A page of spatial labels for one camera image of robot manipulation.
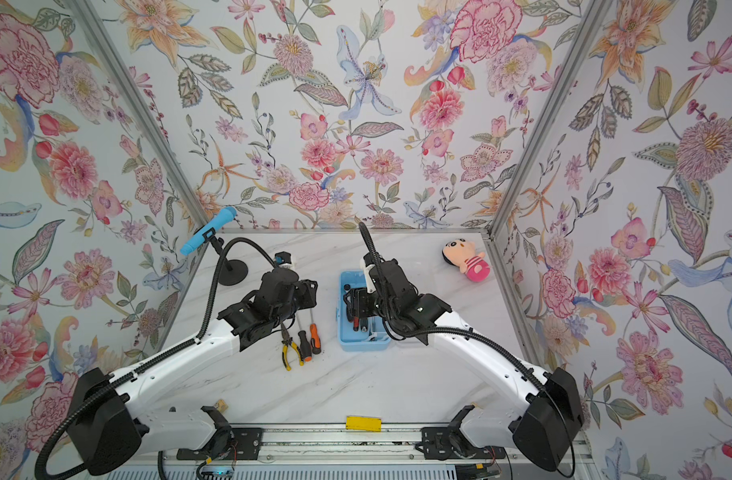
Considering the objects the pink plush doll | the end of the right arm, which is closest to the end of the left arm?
the end of the right arm

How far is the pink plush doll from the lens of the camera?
1.05 meters

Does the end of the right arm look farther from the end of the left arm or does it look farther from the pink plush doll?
the pink plush doll
